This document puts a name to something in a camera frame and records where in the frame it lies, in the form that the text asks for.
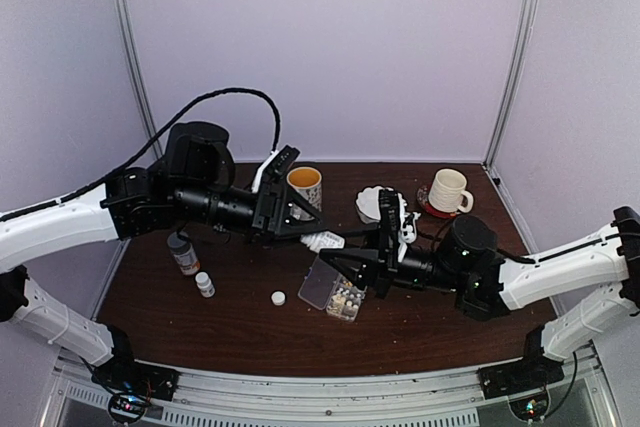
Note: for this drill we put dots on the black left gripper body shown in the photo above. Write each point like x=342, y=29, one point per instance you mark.
x=203, y=206

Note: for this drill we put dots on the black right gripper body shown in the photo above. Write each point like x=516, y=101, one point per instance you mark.
x=441, y=279

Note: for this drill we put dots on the clear plastic pill organizer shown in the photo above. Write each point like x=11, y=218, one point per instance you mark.
x=319, y=284

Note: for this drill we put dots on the grey-capped orange label bottle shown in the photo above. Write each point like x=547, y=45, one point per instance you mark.
x=183, y=252

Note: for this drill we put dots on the small white pill bottle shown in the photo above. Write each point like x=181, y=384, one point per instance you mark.
x=205, y=284

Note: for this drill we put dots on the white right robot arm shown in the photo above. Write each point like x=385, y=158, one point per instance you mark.
x=490, y=283

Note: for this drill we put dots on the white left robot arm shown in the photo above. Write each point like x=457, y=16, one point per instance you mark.
x=192, y=183

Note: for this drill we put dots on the white pills in organizer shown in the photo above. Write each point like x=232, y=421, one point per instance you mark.
x=346, y=301

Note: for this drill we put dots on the yellow-lined patterned mug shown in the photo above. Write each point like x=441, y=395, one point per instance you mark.
x=307, y=181

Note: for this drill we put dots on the white scalloped dish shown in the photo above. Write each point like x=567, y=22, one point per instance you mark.
x=367, y=204

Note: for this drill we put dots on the red saucer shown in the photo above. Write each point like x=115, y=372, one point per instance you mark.
x=423, y=202

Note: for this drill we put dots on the white ribbed cup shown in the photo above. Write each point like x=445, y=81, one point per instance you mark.
x=448, y=192

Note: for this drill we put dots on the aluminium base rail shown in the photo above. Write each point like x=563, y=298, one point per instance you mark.
x=452, y=397

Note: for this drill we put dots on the aluminium frame post left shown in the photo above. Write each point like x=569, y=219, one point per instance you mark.
x=134, y=70

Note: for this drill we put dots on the aluminium frame post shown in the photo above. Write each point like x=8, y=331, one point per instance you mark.
x=525, y=25
x=134, y=70

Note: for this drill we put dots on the aluminium frame post right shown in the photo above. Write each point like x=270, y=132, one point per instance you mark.
x=525, y=25

